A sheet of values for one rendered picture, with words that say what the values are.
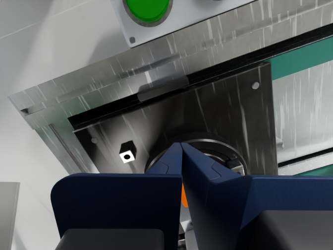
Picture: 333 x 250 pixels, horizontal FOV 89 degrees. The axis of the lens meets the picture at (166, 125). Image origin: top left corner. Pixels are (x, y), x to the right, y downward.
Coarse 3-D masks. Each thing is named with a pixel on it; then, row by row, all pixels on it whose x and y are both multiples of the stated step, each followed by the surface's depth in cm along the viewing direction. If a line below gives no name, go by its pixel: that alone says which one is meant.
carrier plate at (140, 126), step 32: (256, 64) 19; (160, 96) 21; (192, 96) 19; (224, 96) 19; (256, 96) 20; (96, 128) 20; (128, 128) 20; (160, 128) 21; (192, 128) 21; (224, 128) 21; (256, 128) 21; (96, 160) 22; (256, 160) 24
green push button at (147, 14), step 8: (128, 0) 15; (136, 0) 15; (144, 0) 15; (152, 0) 15; (160, 0) 15; (168, 0) 15; (136, 8) 15; (144, 8) 15; (152, 8) 15; (160, 8) 15; (136, 16) 16; (144, 16) 16; (152, 16) 16; (160, 16) 16
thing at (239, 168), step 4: (232, 160) 21; (236, 160) 20; (228, 164) 20; (232, 164) 20; (236, 164) 20; (240, 164) 20; (228, 168) 21; (232, 168) 20; (236, 168) 20; (240, 168) 20; (236, 172) 20; (240, 172) 20
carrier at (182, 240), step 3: (180, 234) 31; (183, 234) 31; (180, 237) 31; (183, 237) 30; (180, 240) 30; (183, 240) 30; (180, 243) 31; (183, 243) 31; (180, 246) 31; (183, 246) 31; (186, 249) 32
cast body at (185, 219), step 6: (180, 210) 16; (186, 210) 16; (180, 216) 16; (186, 216) 16; (180, 222) 16; (186, 222) 15; (186, 228) 16; (192, 228) 16; (186, 234) 15; (192, 234) 15; (186, 240) 15; (192, 240) 15; (186, 246) 15; (192, 246) 14
